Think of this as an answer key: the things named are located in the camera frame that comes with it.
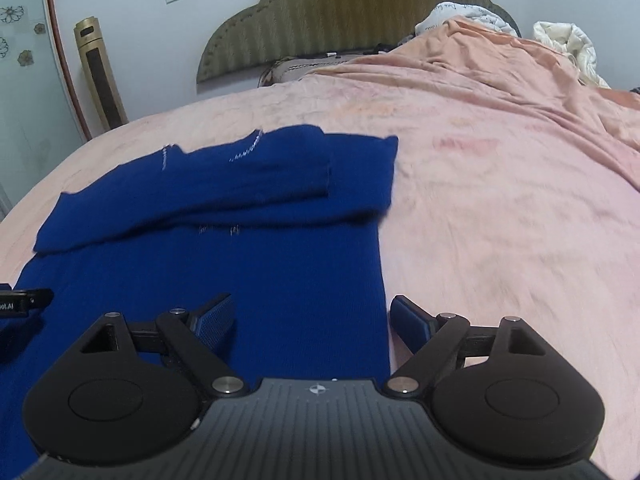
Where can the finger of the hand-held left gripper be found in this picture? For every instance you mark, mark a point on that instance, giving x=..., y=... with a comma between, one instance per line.
x=31, y=301

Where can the dark clothes at headboard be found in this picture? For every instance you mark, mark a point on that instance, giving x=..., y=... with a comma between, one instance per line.
x=395, y=45

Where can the pink bed sheet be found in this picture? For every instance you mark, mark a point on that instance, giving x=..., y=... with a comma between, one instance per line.
x=500, y=200

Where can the gold tower fan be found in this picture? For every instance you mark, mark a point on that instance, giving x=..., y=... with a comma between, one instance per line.
x=100, y=80

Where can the frosted glass door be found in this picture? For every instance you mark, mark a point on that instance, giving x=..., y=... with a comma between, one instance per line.
x=27, y=90

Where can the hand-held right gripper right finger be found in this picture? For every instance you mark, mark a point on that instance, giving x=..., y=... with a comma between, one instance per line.
x=411, y=321

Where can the olive padded headboard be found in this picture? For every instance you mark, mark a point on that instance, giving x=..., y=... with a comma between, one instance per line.
x=330, y=10

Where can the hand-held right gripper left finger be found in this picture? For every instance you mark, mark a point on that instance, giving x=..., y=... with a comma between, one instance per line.
x=218, y=316

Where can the cream quilt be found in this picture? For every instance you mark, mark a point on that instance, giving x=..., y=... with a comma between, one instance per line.
x=570, y=47

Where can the brown flower sticker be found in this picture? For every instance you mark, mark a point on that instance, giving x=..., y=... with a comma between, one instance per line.
x=25, y=58

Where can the white printed quilt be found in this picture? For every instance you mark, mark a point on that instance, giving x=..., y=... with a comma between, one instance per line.
x=465, y=17

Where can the outlined flower sticker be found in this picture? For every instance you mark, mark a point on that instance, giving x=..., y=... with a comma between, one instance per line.
x=12, y=14

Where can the blue knitted sweater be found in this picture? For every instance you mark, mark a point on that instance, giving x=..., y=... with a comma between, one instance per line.
x=210, y=240

